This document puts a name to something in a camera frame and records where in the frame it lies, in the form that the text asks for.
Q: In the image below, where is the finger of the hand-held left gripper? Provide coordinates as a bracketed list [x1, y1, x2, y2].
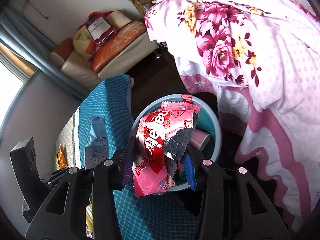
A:
[41, 167, 72, 185]

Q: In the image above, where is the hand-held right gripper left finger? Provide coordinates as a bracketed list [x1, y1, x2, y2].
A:
[25, 137, 137, 240]

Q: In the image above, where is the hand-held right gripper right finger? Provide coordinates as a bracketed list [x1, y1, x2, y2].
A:
[182, 145, 291, 240]

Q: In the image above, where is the orange snack packet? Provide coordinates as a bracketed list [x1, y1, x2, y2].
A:
[56, 144, 69, 170]

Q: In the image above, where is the pink paper cup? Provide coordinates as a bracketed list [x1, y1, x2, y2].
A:
[189, 128, 212, 152]

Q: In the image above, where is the pink red snack wrapper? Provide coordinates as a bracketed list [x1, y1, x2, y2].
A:
[132, 101, 202, 197]

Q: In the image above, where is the teal plastic bin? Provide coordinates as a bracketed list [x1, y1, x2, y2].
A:
[131, 94, 222, 193]

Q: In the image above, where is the yellow green tissue packet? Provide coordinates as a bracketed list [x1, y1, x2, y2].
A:
[85, 197, 94, 238]

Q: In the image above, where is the teal beige patterned mattress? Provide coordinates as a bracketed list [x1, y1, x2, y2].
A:
[54, 74, 200, 240]

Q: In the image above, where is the window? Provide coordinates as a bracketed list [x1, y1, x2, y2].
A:
[0, 42, 38, 133]

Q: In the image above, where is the cream leather sofa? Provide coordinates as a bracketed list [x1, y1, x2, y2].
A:
[48, 9, 160, 80]

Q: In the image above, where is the orange seat cushion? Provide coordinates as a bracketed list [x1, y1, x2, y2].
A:
[92, 21, 147, 72]

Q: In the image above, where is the grey blue curtain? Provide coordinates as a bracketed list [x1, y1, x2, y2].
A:
[0, 12, 85, 100]

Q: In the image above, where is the yellow plush pillow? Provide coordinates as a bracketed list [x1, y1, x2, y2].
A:
[72, 27, 97, 60]

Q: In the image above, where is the pink floral quilt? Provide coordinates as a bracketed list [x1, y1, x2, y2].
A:
[144, 0, 320, 233]

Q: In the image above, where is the red bottle-shaped pillow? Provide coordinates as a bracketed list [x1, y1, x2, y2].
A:
[85, 12, 116, 47]

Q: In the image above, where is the beige pillow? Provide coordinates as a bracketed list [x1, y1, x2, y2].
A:
[107, 9, 132, 29]

